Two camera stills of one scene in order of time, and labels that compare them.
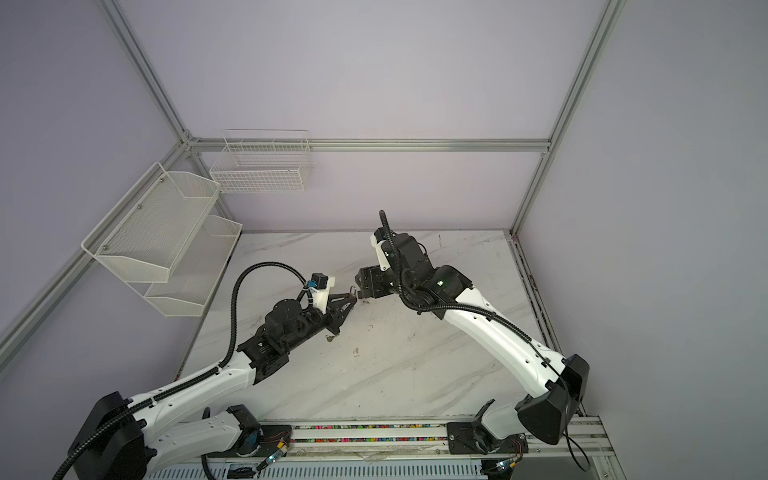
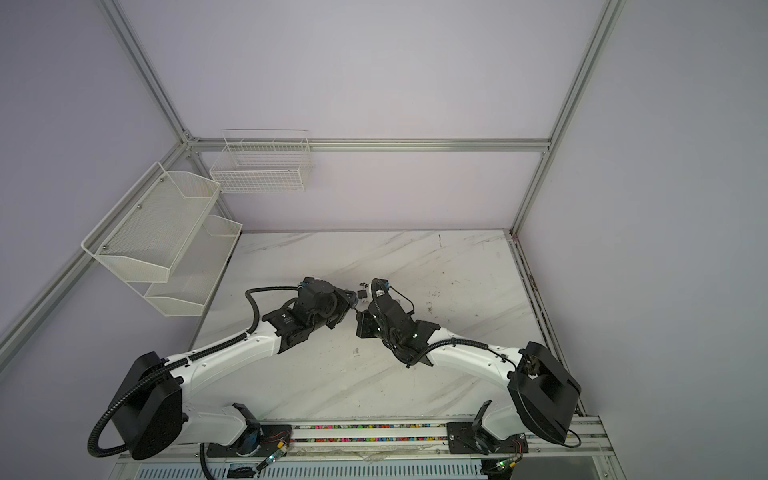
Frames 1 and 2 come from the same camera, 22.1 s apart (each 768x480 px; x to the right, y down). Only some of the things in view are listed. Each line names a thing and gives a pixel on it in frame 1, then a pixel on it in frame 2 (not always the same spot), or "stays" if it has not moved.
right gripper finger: x=374 y=282 → x=368 y=325
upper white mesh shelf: x=146 y=235 stays
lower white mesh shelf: x=196 y=270 stays
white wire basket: x=257 y=161 stays
